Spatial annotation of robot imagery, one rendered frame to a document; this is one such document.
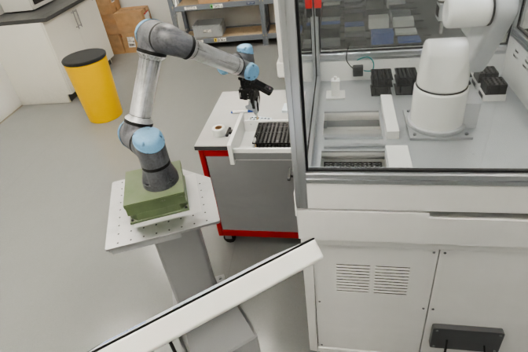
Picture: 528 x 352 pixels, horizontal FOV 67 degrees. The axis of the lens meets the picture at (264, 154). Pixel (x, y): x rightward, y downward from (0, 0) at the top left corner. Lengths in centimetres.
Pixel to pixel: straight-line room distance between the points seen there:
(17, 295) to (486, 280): 246
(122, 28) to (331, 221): 514
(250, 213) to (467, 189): 134
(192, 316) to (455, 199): 86
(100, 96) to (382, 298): 330
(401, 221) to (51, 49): 416
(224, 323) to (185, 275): 105
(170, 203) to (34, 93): 376
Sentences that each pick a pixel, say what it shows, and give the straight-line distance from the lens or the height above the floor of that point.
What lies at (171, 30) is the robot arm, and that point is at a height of 143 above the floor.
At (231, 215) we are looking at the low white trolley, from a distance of 239.
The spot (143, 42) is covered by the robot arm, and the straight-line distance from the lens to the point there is 166.
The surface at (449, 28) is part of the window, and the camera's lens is 109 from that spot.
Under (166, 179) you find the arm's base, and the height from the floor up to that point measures 90.
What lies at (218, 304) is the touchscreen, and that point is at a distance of 85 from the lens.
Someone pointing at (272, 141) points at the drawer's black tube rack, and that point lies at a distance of 177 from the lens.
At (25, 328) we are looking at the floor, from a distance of 270.
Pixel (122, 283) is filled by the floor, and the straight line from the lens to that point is 261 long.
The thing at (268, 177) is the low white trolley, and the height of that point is 54.
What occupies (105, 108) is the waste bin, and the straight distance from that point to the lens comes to 430.
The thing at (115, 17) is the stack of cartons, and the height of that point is 50.
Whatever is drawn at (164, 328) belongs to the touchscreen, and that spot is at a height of 119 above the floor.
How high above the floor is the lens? 186
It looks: 34 degrees down
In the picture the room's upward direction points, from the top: 8 degrees counter-clockwise
